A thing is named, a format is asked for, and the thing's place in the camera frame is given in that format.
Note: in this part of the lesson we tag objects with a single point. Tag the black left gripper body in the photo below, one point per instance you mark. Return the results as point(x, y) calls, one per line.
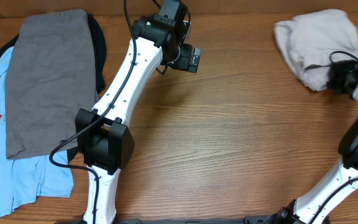
point(183, 60)

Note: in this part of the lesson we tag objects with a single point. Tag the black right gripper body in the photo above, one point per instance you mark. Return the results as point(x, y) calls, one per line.
point(338, 72)

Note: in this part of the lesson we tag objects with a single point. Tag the beige khaki shorts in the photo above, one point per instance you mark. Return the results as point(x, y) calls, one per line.
point(306, 42)

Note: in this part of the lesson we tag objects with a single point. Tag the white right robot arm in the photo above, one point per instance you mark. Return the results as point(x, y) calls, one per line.
point(342, 180)

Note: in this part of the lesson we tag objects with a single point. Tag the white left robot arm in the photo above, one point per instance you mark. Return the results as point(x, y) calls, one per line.
point(104, 138)

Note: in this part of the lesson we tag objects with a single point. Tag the black garment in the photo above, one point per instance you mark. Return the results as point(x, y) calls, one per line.
point(100, 53)

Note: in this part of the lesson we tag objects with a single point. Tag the grey shorts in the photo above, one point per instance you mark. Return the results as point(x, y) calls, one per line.
point(50, 77)

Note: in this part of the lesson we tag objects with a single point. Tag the light blue shirt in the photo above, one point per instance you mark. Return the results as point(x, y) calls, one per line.
point(23, 180)

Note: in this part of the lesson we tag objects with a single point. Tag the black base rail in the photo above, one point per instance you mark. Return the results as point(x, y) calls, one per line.
point(191, 221)

